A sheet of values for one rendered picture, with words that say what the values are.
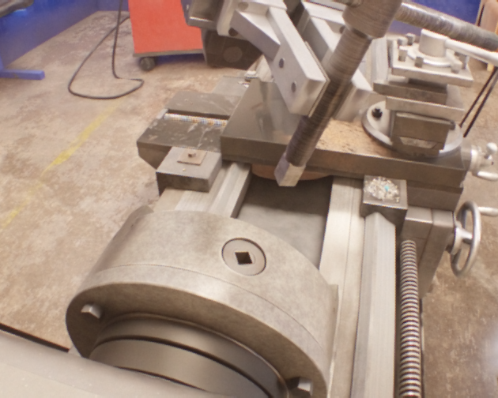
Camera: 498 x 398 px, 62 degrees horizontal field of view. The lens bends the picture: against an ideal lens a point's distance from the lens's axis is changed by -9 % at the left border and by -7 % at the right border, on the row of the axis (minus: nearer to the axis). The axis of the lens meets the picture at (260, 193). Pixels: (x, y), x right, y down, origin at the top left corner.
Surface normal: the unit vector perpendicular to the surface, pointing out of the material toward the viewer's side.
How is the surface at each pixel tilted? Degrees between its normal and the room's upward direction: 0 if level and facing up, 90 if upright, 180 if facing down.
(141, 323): 19
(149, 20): 90
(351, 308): 0
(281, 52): 73
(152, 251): 13
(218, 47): 102
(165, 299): 90
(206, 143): 0
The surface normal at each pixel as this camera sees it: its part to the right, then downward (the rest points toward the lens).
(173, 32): 0.13, 0.62
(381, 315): 0.58, -0.55
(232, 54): 0.24, 0.76
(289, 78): -0.91, -0.05
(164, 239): -0.16, -0.80
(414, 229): -0.22, 0.61
